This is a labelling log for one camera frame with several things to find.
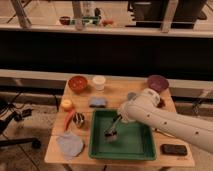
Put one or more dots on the blue sponge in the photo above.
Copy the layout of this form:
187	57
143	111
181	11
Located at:
98	102

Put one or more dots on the grey blue cloth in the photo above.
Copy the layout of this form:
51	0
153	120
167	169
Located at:
70	145

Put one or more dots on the dark grape bunch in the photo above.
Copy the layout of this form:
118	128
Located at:
162	103

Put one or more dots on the wooden table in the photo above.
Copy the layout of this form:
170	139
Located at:
115	92

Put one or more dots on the yellow round fruit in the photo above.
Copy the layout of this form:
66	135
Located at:
66	104

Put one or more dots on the striped black white ball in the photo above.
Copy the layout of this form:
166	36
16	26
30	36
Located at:
79	119

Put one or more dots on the green background object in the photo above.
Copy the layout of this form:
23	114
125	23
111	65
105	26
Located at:
91	20

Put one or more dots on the dark red background bowl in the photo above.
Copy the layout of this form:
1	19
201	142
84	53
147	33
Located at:
64	20

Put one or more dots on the white cup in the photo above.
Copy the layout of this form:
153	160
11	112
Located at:
99	82

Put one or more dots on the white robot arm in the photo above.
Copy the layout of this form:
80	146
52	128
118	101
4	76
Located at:
143	108

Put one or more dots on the black rectangular block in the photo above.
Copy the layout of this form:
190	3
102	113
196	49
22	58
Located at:
173	149

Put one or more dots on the red chili pepper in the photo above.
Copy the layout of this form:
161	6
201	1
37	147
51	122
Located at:
68	118

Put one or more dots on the green plastic tray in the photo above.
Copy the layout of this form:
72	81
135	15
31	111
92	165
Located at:
134	140

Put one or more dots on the orange background object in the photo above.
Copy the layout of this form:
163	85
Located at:
107	22

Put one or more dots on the blue cup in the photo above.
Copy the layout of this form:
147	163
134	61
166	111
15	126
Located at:
131	95

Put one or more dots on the purple bowl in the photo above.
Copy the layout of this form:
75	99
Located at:
157	83

